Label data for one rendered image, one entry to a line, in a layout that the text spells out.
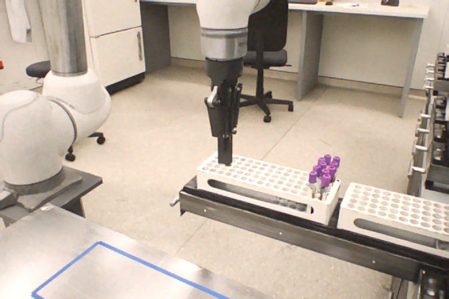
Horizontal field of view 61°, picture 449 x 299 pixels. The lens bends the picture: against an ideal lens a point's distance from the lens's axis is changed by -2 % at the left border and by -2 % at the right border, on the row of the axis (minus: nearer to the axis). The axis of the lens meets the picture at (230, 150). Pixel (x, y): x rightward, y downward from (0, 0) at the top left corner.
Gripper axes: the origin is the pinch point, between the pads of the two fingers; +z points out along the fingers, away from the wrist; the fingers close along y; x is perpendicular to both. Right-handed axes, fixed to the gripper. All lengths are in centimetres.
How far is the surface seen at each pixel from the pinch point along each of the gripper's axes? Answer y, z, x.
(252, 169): 0.8, 4.1, -6.4
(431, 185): 35, 17, -44
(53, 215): -27.4, 8.3, 24.7
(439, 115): 69, 9, -44
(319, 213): -5.1, 6.7, -23.0
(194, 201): -6.7, 11.0, 4.2
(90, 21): 201, 13, 243
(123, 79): 232, 76, 242
